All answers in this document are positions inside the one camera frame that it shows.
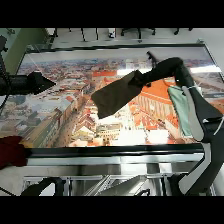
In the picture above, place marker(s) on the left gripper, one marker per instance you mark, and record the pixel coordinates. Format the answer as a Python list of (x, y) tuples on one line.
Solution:
[(40, 83)]

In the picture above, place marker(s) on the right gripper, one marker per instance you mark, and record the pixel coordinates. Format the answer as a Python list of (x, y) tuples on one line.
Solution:
[(138, 79)]

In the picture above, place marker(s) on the brown T-shirt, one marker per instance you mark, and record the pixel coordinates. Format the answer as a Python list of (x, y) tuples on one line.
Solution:
[(115, 95)]

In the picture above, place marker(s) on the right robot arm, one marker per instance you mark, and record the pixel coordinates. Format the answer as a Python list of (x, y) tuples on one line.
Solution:
[(200, 110)]

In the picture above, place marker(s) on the black office chair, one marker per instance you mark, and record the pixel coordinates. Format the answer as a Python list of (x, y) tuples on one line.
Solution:
[(138, 32), (181, 30)]

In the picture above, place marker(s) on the pale green garment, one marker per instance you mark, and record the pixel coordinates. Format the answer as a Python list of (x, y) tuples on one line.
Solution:
[(181, 106)]

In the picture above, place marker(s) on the red garment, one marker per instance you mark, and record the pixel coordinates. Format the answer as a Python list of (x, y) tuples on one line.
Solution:
[(11, 151)]

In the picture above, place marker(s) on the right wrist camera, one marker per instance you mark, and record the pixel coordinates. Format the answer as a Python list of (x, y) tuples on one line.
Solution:
[(152, 57)]

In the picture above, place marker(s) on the silver frame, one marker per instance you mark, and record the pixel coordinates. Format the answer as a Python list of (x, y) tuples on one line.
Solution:
[(110, 173)]

